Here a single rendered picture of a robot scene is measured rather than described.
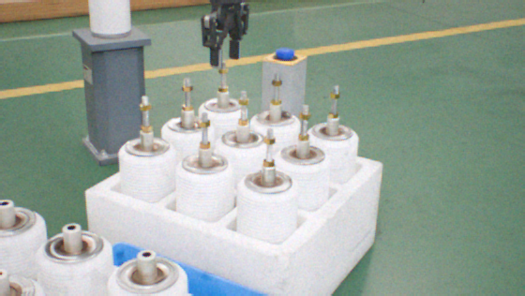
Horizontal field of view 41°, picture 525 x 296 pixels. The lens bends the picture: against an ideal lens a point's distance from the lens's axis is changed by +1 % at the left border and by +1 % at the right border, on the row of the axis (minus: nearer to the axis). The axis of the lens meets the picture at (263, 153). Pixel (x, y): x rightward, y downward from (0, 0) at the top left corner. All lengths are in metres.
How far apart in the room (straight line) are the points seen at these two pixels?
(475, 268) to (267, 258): 0.50
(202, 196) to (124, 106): 0.63
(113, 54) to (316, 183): 0.68
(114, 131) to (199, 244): 0.66
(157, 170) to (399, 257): 0.52
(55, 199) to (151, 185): 0.45
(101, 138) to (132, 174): 0.55
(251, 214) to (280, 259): 0.09
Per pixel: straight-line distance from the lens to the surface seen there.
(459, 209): 1.60
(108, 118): 1.69
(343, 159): 1.24
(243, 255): 1.06
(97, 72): 1.66
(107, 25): 1.64
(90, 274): 0.90
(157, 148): 1.18
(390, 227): 1.48
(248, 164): 1.19
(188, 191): 1.11
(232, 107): 1.36
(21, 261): 0.99
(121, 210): 1.18
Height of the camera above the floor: 0.74
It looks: 25 degrees down
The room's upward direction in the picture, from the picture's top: 2 degrees clockwise
